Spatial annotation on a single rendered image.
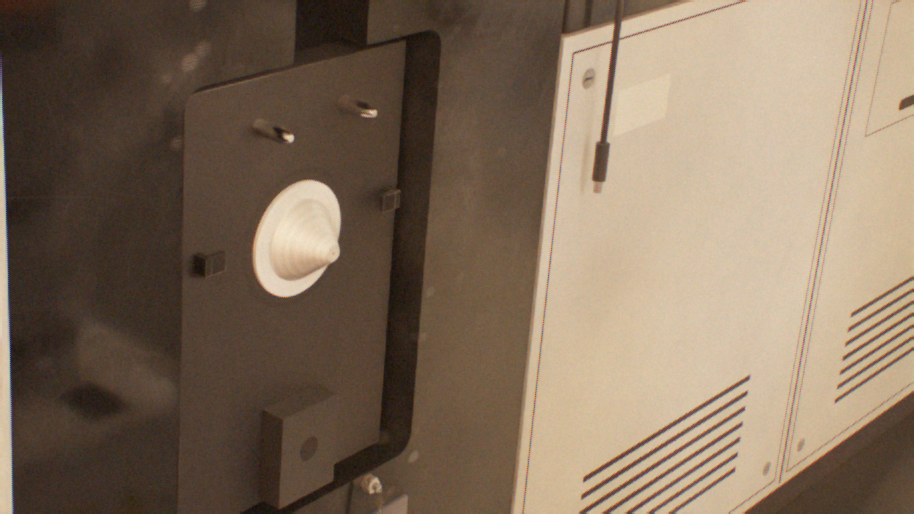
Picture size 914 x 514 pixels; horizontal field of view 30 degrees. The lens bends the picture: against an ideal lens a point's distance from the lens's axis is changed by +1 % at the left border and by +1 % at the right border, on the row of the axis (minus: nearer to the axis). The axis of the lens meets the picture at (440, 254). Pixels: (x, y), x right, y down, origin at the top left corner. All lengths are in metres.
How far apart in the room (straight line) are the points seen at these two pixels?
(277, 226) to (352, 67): 0.09
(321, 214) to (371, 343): 0.11
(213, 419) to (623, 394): 0.40
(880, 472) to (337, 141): 0.94
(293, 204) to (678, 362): 0.47
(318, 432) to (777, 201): 0.51
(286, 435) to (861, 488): 0.87
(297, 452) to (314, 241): 0.12
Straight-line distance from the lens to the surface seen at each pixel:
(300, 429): 0.90
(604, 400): 1.17
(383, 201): 0.90
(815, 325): 1.45
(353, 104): 0.86
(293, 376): 0.90
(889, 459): 1.73
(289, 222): 0.85
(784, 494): 1.60
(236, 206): 0.83
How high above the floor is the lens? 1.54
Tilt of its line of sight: 23 degrees down
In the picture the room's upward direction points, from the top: 5 degrees clockwise
